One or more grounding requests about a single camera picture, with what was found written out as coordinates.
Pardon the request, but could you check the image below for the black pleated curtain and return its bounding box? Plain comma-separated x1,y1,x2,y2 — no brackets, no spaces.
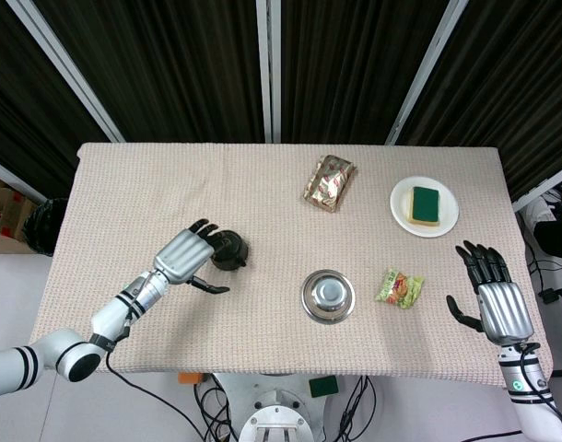
398,0,562,200
279,0,451,146
0,0,114,199
31,0,266,144

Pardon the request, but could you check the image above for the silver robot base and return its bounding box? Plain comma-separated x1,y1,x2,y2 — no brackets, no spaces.
211,371,337,442

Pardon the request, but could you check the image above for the gold foil snack packet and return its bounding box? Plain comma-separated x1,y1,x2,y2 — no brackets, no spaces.
301,154,358,215

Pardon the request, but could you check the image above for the black floor cable bundle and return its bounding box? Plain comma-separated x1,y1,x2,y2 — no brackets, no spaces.
336,375,380,442
192,373,241,442

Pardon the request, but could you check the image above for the black equipment case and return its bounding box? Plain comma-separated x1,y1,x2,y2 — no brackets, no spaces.
532,220,562,262

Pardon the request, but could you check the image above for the green square pad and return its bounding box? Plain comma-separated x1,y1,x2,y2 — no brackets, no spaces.
308,375,340,399

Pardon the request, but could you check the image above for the white round plate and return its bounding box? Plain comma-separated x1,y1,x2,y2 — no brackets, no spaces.
389,174,461,238

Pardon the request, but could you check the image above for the black rubbish bag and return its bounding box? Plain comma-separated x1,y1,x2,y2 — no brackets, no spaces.
21,196,69,257

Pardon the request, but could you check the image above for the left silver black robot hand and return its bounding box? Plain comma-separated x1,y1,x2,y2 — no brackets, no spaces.
151,218,230,295

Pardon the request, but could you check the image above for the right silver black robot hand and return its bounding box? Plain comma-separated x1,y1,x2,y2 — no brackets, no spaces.
445,239,535,345

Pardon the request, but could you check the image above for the white frame post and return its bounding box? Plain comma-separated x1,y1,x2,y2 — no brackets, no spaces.
6,0,126,143
385,0,484,145
0,154,48,204
510,158,562,213
255,0,283,143

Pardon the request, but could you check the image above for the green instant noodle packet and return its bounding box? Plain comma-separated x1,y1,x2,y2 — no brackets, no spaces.
374,268,426,310

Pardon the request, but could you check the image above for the green yellow sponge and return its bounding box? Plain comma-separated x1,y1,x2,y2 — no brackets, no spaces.
408,185,442,227

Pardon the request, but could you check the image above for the stainless steel bowl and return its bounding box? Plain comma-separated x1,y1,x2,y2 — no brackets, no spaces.
299,269,357,326

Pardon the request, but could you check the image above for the brown cardboard box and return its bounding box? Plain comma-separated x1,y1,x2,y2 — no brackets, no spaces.
0,170,39,254

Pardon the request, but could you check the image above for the beige woven tablecloth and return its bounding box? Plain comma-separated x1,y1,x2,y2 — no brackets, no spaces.
29,141,555,386

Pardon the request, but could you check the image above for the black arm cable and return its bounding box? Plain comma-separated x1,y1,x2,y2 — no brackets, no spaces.
104,321,206,442

